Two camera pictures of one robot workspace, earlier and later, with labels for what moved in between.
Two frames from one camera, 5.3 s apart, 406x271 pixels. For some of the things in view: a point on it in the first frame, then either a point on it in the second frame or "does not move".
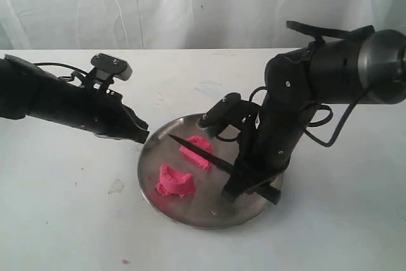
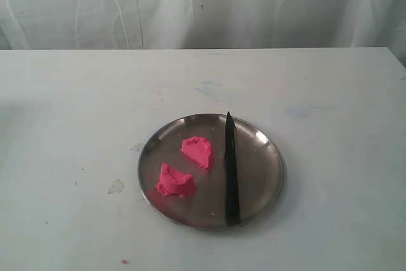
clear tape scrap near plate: x=117 y=188 does not move
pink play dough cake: x=172 y=183 does not move
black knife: x=227 y=165 → x=232 y=199
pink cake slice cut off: x=202 y=159 does not move
